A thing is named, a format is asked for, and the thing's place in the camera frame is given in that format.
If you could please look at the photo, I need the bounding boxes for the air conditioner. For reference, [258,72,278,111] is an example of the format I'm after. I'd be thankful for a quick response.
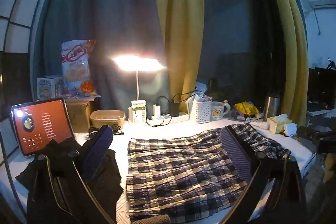
[302,0,336,8]

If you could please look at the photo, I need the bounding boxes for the cardboard box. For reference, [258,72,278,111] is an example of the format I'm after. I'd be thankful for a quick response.
[64,98,94,133]

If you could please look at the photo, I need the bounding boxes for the crumpled plastic bag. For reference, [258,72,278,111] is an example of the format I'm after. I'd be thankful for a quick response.
[186,90,212,109]

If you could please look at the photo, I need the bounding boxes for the milk carton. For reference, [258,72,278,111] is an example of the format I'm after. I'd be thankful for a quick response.
[131,100,146,123]

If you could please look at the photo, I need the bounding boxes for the white desk lamp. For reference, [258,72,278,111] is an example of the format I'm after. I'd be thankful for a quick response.
[112,55,167,125]

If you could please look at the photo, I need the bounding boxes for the black cloth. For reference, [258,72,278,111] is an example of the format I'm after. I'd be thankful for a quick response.
[15,139,124,224]

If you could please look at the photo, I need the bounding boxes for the yellow tissue pack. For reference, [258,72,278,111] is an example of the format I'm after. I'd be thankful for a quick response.
[267,114,293,134]

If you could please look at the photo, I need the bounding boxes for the white printed box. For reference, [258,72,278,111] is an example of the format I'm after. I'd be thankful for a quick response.
[37,75,65,101]

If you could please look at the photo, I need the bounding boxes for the snack bag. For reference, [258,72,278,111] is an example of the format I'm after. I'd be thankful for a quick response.
[61,40,97,94]

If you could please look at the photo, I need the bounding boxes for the coiled black cable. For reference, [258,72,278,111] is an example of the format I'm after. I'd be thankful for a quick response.
[88,126,124,138]

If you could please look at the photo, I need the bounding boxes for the steel thermos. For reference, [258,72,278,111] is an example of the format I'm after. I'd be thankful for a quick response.
[262,93,281,122]

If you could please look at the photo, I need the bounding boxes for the yellow packet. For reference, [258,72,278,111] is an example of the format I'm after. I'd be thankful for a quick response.
[233,101,259,115]

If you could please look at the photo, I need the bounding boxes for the beige plastic container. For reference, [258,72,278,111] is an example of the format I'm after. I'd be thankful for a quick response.
[90,110,126,128]

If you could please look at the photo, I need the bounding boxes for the teal curtain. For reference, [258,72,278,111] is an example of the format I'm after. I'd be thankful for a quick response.
[42,0,168,119]

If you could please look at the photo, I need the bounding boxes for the white textured tablecloth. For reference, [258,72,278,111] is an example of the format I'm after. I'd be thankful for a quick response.
[0,119,315,224]

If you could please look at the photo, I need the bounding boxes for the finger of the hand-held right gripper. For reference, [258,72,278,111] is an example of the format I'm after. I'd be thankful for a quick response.
[297,126,322,140]

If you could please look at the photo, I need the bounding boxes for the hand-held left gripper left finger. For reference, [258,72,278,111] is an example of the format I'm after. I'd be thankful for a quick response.
[26,124,117,224]

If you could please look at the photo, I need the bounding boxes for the white power strip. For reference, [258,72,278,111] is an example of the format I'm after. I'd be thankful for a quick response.
[147,112,190,125]

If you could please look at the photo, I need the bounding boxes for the white bear mug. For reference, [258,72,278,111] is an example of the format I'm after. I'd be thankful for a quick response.
[211,100,231,119]

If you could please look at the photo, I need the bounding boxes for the white plastic basket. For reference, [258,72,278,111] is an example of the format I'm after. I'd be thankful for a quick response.
[189,99,213,124]

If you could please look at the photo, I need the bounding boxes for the folded white tissue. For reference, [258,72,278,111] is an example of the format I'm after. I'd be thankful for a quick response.
[283,123,297,136]

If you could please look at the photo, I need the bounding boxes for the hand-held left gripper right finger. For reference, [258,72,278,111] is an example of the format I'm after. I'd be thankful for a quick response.
[220,125,307,224]

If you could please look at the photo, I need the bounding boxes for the yellow curtain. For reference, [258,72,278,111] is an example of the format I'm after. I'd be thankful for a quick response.
[147,0,205,109]
[252,0,309,126]

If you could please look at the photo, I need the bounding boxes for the plaid pants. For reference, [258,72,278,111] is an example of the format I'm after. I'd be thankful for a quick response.
[125,123,292,223]

